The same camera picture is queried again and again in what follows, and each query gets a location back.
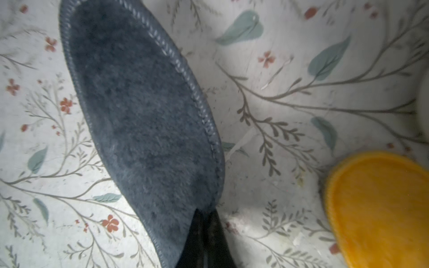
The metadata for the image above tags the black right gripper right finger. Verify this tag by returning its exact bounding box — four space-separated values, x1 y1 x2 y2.
204 210 236 268

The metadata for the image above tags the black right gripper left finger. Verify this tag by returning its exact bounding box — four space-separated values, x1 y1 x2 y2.
176 209 204 268

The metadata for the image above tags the dark grey insole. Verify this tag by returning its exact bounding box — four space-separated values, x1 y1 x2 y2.
59 1 225 268

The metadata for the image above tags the white plastic storage box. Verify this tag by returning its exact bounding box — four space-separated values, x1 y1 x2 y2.
416 70 429 141

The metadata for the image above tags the yellow insole lower right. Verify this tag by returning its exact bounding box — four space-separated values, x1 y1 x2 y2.
324 151 429 268

